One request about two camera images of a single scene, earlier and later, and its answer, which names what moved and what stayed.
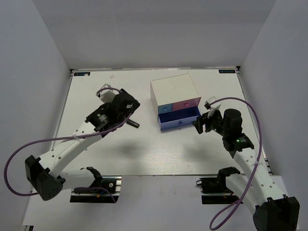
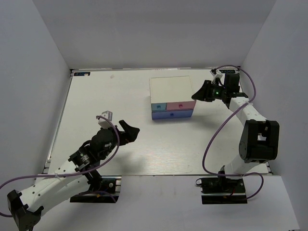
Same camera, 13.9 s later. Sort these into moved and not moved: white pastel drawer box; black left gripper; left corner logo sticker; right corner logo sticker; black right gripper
Moved: black right gripper; white pastel drawer box; black left gripper
Not moved: left corner logo sticker; right corner logo sticker
